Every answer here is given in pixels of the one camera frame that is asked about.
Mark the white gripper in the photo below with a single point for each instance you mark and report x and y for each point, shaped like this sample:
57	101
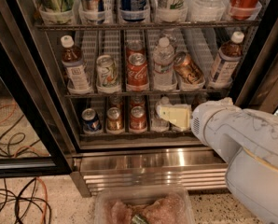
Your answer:
221	126

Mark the orange soda can shelf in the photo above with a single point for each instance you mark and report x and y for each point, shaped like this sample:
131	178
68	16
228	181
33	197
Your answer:
186	68

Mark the clear water bottle shelf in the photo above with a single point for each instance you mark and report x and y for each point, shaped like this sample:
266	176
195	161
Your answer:
163	56

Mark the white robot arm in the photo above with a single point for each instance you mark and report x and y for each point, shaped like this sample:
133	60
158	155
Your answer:
247	140

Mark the orange can bottom shelf behind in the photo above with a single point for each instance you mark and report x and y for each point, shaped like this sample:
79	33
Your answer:
199	99

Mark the small water bottle bottom shelf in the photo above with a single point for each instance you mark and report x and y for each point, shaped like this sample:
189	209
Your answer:
158	124

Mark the stainless steel fridge base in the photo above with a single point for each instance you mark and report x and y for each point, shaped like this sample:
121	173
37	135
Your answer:
195	168

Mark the right glass fridge door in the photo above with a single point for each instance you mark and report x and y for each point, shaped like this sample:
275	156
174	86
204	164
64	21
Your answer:
260	90

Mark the glass fridge door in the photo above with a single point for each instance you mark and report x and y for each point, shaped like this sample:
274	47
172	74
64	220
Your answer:
31	74
260	90

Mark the red can bottom shelf front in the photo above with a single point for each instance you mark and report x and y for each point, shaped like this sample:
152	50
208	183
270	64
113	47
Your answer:
138	118

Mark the red can bottom shelf behind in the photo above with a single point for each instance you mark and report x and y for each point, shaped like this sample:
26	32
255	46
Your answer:
137	100

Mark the red cola can front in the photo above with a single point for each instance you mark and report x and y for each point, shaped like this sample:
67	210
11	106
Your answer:
137	69

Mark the gold can bottom shelf behind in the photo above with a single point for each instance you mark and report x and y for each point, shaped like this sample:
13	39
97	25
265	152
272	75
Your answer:
116	101

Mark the gold can shelf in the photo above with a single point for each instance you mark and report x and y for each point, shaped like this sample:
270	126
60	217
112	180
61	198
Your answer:
114	119
116	101

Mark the gold can bottom shelf front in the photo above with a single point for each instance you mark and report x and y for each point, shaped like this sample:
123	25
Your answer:
114	119

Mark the red cola can behind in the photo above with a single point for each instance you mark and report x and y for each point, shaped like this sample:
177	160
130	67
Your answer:
134	46

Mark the white green soda can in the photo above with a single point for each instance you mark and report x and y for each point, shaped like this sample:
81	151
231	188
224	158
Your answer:
107	71

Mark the large water bottle top shelf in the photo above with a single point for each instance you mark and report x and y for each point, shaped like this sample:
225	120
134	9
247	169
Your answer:
206	10

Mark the red cola can top shelf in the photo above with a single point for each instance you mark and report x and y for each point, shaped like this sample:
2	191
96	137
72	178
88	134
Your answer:
242	9

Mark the blue can bottom shelf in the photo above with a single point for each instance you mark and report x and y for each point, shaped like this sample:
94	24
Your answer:
91	121

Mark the left glass fridge door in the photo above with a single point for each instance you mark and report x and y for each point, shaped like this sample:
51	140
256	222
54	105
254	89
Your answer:
31	74

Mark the right brown tea bottle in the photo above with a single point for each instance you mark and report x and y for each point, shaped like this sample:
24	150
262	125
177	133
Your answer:
226	60

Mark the brown tea bottle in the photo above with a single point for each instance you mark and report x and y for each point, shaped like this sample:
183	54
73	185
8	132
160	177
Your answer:
73	62
226	60

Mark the clear plastic food container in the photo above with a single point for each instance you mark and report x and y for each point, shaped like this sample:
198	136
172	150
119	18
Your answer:
160	204

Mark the left brown tea bottle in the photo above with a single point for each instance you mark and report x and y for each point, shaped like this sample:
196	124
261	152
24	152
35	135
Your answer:
73	62

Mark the top wire shelf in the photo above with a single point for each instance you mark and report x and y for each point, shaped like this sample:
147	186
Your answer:
147	26

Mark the wire shelf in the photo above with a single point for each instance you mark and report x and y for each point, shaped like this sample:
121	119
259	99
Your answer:
221	92
147	26

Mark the middle wire shelf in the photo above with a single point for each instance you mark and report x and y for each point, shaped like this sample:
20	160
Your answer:
221	92

